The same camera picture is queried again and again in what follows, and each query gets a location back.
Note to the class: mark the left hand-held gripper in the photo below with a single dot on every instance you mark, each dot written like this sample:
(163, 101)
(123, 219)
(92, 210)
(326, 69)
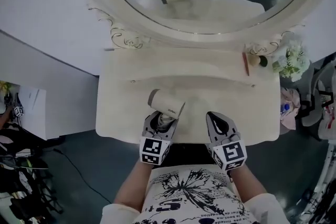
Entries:
(153, 149)

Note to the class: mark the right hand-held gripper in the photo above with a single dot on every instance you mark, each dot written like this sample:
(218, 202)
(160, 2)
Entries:
(231, 153)

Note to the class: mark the cream hair dryer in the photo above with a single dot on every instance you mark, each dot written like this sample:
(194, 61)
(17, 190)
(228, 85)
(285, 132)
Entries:
(165, 102)

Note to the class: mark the white dressing table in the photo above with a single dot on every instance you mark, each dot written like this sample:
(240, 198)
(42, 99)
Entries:
(183, 73)

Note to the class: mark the person's right forearm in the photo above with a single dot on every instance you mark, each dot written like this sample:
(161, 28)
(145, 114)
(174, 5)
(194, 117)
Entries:
(246, 181)

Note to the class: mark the person's left forearm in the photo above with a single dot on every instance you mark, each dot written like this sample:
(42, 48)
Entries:
(134, 183)

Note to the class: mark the person's black trousers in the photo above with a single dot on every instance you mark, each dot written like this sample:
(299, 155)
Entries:
(189, 153)

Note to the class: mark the person's white printed shirt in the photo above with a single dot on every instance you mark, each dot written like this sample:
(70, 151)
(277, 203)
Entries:
(183, 191)

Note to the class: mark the blue water bottle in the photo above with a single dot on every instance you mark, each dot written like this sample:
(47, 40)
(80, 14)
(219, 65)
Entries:
(285, 108)

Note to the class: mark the red brown pencil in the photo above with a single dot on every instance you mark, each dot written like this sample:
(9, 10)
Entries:
(246, 64)

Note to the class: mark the pink cloth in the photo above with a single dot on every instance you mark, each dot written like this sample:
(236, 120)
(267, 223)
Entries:
(288, 118)

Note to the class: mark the dark green round puff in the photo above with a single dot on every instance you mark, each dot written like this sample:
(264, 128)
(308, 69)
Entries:
(263, 61)

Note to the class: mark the white flowers in vase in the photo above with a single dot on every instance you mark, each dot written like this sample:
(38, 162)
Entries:
(292, 60)

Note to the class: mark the black and white machine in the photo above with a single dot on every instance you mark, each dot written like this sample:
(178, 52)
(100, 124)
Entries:
(15, 162)

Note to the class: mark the yellow flower bunch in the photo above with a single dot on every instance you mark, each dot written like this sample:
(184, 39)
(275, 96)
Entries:
(4, 86)

